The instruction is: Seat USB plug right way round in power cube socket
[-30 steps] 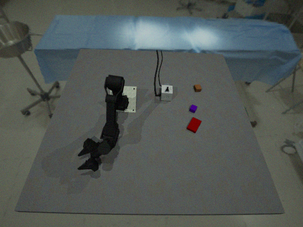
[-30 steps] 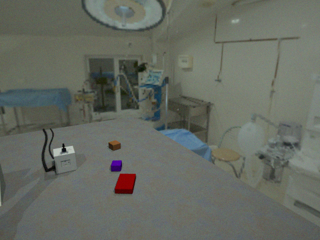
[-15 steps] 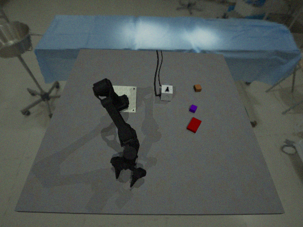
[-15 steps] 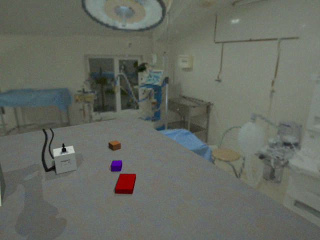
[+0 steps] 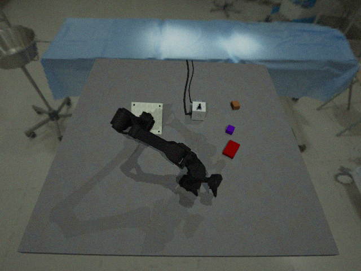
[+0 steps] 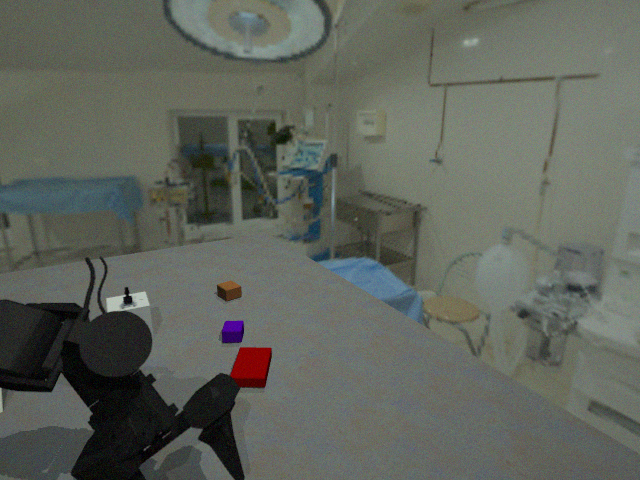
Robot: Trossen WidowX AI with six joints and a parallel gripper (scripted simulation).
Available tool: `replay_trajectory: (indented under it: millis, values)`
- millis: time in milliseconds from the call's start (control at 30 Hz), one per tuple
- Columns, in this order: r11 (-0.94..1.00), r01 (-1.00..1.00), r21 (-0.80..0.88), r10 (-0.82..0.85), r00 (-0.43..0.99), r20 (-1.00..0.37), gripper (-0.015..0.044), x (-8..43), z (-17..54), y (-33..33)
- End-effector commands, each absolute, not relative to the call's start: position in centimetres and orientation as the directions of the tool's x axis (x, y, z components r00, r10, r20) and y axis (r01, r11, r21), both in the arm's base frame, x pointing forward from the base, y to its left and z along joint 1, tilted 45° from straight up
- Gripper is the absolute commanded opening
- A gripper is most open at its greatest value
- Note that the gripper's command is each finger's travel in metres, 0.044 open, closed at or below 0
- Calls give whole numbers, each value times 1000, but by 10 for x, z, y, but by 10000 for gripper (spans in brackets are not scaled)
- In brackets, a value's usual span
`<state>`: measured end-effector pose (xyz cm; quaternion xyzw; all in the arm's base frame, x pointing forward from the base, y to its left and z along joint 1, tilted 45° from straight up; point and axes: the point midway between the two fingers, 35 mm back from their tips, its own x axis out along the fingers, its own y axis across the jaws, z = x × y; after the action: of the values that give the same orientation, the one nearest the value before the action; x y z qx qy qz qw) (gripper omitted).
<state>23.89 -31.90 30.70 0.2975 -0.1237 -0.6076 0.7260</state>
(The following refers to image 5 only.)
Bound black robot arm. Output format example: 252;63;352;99
111;108;206;193

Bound small brown cube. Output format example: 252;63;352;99
231;100;241;110

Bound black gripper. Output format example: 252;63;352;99
179;173;223;198

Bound purple cube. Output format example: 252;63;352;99
226;125;235;135

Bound red rectangular block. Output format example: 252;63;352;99
222;140;240;159

